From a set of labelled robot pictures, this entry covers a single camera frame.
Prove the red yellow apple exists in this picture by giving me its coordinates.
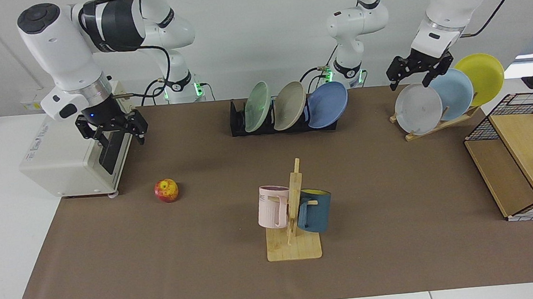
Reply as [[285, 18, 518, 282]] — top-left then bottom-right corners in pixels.
[[153, 177, 180, 204]]

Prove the light blue plate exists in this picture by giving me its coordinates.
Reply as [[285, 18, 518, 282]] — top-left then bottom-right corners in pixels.
[[428, 67, 476, 123]]

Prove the grey plate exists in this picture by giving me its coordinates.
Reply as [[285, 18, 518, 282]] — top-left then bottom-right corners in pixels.
[[393, 82, 445, 137]]

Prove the wooden plate rack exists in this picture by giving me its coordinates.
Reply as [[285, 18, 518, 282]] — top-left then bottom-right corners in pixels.
[[389, 104, 482, 143]]

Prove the yellow plate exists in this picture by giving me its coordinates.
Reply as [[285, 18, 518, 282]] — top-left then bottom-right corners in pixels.
[[453, 52, 507, 108]]

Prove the black dish rack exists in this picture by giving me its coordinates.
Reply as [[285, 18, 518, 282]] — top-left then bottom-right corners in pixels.
[[229, 92, 340, 138]]

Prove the beige plate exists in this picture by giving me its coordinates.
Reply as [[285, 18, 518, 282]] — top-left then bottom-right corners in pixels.
[[270, 81, 310, 132]]

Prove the green plate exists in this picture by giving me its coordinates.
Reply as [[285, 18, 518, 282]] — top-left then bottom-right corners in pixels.
[[241, 80, 275, 134]]

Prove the pale toaster oven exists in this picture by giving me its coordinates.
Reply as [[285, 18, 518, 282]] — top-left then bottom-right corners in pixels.
[[13, 79, 144, 203]]

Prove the brown table cloth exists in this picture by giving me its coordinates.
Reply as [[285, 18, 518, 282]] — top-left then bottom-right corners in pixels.
[[0, 75, 533, 299]]

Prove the pink cup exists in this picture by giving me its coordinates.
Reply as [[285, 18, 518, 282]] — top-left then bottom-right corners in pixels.
[[256, 184, 293, 230]]

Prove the dark blue cup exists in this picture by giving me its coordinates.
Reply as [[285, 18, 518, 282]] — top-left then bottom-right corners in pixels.
[[294, 187, 334, 235]]

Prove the wooden cup stand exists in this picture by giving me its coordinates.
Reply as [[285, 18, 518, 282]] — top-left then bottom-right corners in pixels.
[[260, 157, 323, 263]]

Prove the white wall socket strip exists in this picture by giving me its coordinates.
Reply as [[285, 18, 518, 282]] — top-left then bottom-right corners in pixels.
[[20, 93, 46, 112]]

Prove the wire basket with wooden floor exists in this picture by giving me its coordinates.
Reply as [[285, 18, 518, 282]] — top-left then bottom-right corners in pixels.
[[461, 92, 533, 226]]

